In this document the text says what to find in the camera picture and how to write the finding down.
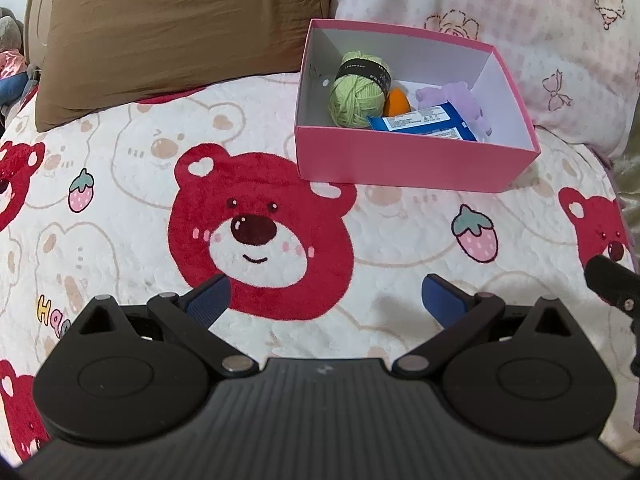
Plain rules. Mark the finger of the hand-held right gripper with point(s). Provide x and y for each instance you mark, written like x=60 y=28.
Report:
x=612 y=280

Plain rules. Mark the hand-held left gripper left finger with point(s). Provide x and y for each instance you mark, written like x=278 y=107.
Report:
x=212 y=300

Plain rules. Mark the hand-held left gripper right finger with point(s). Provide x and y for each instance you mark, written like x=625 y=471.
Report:
x=440 y=302

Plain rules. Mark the pink cardboard box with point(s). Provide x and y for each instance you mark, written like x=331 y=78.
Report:
x=400 y=160

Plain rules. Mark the blue wet wipes packet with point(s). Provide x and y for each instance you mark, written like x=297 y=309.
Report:
x=425 y=122

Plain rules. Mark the purple plush toy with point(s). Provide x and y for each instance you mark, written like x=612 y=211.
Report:
x=450 y=96

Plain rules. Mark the green yarn ball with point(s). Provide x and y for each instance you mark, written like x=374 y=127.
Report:
x=352 y=102

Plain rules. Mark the gold satin curtain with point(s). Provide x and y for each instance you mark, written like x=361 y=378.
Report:
x=631 y=185

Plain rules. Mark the bear printed blanket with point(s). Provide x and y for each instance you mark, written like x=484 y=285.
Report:
x=125 y=210

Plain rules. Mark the pink checked pillow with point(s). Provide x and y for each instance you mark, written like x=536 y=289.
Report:
x=550 y=35

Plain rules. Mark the brown pillow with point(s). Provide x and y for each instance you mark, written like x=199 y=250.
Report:
x=175 y=35

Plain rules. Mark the grey plush bear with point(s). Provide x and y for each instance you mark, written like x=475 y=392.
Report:
x=7 y=30

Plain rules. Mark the beige headboard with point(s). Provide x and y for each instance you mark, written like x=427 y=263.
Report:
x=37 y=0

